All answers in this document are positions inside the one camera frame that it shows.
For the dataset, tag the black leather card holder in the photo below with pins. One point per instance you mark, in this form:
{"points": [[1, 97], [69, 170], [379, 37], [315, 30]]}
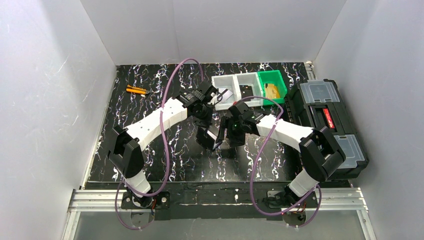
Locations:
{"points": [[211, 140]]}

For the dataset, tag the white bin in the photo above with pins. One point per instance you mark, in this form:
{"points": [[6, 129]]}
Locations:
{"points": [[251, 78], [228, 86]]}

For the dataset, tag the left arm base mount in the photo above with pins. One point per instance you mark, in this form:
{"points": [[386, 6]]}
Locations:
{"points": [[143, 209]]}

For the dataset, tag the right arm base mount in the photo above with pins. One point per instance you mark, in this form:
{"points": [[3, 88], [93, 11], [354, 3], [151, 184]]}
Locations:
{"points": [[301, 214]]}

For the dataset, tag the green bin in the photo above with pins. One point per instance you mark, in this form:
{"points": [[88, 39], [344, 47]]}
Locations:
{"points": [[275, 77]]}

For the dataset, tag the aluminium frame rail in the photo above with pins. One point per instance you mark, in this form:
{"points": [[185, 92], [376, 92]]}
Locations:
{"points": [[215, 201]]}

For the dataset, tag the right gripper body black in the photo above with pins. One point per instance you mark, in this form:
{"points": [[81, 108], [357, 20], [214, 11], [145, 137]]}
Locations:
{"points": [[228, 125]]}

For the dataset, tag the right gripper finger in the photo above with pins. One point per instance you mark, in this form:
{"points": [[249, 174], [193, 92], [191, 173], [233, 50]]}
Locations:
{"points": [[221, 132], [236, 137]]}

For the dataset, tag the white card magnetic stripe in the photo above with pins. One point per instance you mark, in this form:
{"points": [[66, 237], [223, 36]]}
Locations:
{"points": [[224, 95]]}

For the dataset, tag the tan cards in green bin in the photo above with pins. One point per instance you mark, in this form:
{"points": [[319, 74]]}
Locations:
{"points": [[271, 91]]}

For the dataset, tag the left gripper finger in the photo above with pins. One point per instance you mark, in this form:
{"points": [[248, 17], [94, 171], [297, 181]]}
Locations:
{"points": [[201, 137], [213, 126]]}

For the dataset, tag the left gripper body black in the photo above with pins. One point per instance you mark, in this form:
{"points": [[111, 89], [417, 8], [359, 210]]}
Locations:
{"points": [[205, 133]]}

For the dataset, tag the left white bin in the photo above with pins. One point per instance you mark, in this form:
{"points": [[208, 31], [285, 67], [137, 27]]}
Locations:
{"points": [[228, 86]]}

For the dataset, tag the middle white bin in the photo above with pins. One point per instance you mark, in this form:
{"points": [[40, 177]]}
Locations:
{"points": [[251, 78]]}

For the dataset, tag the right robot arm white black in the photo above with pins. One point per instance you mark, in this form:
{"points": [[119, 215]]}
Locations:
{"points": [[320, 152]]}

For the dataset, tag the black card in bin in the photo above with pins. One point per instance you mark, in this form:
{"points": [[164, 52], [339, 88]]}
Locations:
{"points": [[246, 91]]}

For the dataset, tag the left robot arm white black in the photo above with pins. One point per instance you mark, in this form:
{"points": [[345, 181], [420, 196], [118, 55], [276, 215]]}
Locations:
{"points": [[126, 144]]}

